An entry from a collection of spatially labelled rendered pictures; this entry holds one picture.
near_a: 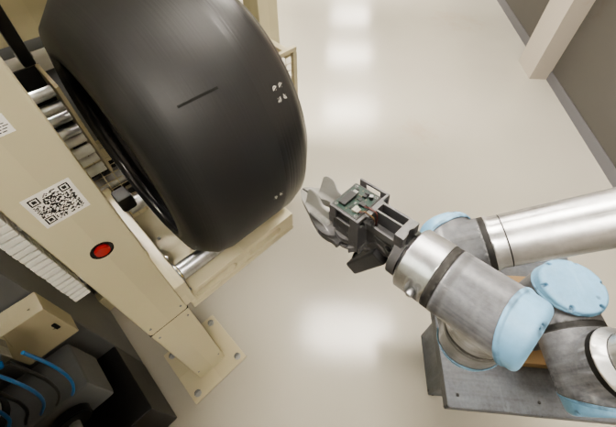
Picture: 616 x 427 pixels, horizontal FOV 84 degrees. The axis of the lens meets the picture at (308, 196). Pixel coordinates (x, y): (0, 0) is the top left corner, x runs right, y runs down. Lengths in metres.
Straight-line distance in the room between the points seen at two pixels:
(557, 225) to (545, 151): 2.34
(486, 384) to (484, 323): 0.77
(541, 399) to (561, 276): 0.38
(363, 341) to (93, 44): 1.54
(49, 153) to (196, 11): 0.31
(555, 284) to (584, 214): 0.43
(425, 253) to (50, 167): 0.57
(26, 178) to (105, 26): 0.26
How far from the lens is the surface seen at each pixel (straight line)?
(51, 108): 1.08
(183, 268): 0.90
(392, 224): 0.47
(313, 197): 0.53
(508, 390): 1.23
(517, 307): 0.44
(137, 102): 0.55
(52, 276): 0.85
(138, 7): 0.63
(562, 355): 1.03
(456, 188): 2.38
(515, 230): 0.60
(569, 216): 0.62
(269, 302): 1.81
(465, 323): 0.45
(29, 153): 0.65
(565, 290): 1.03
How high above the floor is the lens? 1.68
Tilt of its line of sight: 51 degrees down
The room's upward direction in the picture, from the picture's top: straight up
